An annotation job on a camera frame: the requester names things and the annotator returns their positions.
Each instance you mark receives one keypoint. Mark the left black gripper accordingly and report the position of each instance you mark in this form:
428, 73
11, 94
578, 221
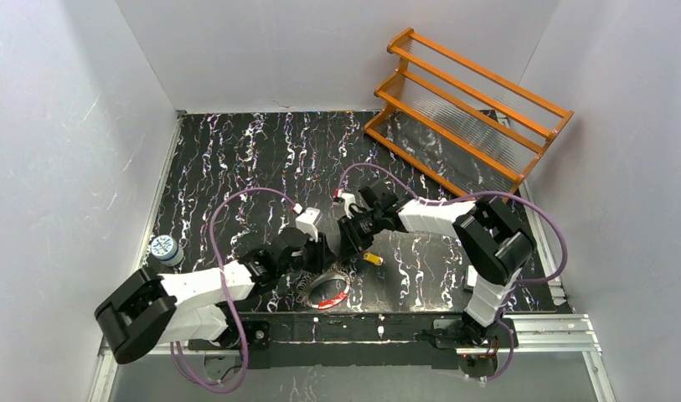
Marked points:
320, 252

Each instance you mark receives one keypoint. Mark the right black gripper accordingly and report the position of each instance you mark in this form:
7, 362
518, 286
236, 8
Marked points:
350, 236

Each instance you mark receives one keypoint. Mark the white red keyring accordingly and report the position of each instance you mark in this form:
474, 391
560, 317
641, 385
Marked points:
323, 291

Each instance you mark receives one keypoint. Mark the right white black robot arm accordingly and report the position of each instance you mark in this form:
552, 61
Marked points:
495, 241

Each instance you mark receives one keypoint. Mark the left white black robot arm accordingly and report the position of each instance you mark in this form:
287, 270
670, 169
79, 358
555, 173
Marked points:
150, 308

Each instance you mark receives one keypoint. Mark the white box with red mark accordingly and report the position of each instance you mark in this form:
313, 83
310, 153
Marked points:
470, 278

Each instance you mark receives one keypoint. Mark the small blue white jar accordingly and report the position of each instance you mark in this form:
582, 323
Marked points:
166, 250

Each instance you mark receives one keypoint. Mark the orange wooden rack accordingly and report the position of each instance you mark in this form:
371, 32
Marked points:
461, 124

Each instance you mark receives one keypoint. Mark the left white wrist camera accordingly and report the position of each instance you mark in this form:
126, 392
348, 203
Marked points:
306, 220

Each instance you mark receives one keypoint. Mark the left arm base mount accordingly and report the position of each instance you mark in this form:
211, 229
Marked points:
257, 335

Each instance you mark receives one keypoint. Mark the aluminium frame rail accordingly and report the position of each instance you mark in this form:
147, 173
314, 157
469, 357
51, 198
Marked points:
537, 332

